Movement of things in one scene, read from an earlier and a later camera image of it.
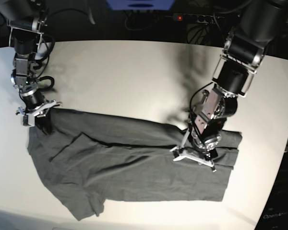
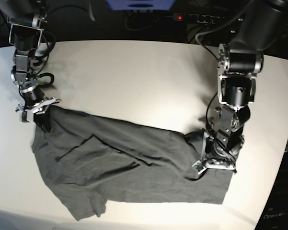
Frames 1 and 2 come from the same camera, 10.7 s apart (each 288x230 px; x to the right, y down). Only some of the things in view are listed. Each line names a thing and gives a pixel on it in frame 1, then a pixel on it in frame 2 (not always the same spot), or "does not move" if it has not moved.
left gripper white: (178, 150) to (208, 163)
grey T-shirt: (88, 158) does not move
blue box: (140, 5) does not move
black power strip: (202, 19) does not move
